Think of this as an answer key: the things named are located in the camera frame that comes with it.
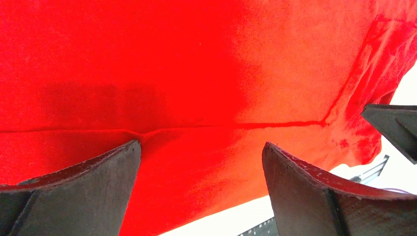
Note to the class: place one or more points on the aluminium frame rail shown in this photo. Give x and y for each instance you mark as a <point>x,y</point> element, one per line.
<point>372,173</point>

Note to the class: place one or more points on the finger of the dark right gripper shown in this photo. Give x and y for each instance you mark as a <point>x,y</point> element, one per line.
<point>398,124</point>

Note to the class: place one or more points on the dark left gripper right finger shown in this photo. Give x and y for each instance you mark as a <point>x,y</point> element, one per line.
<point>309,201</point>

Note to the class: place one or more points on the red t-shirt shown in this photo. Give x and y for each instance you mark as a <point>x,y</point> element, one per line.
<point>202,84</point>

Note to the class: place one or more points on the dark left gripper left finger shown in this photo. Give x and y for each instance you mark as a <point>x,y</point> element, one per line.
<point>86,199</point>

